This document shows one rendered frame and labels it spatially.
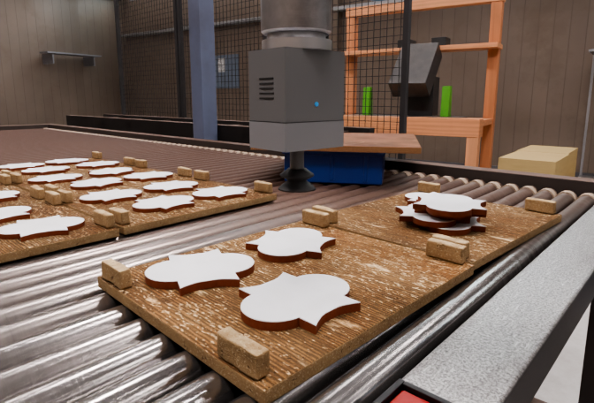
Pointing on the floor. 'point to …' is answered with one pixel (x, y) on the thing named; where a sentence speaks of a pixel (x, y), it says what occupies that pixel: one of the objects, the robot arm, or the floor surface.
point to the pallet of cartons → (541, 160)
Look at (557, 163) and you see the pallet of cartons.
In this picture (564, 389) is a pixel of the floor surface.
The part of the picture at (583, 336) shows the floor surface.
